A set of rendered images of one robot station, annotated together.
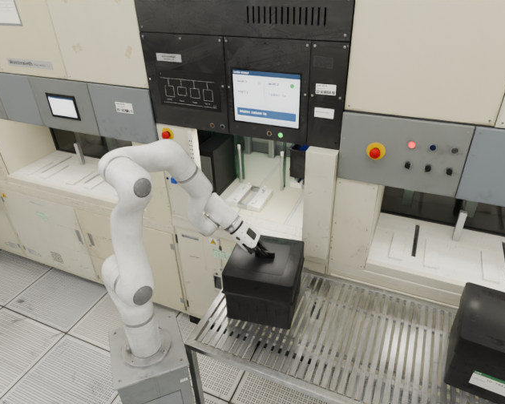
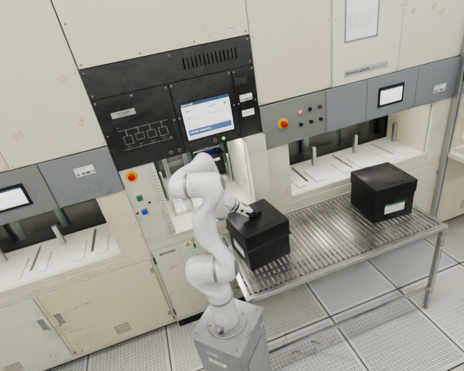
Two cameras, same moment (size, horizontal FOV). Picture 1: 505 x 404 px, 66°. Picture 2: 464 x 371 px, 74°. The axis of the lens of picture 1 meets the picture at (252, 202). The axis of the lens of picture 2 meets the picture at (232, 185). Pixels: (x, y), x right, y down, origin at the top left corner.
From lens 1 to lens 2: 0.93 m
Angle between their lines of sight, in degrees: 32
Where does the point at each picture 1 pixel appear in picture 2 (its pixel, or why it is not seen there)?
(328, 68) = (244, 83)
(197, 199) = not seen: hidden behind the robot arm
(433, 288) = (328, 191)
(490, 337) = (384, 184)
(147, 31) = (99, 99)
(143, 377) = (247, 335)
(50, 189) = not seen: outside the picture
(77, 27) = (17, 117)
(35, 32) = not seen: outside the picture
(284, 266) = (272, 214)
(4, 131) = not seen: outside the picture
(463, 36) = (307, 46)
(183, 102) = (143, 143)
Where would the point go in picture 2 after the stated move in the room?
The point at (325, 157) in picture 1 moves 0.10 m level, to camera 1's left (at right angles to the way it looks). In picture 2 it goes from (258, 138) to (247, 145)
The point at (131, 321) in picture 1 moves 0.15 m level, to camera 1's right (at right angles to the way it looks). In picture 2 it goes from (226, 298) to (250, 278)
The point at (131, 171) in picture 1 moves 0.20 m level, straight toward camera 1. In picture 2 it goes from (212, 174) to (260, 180)
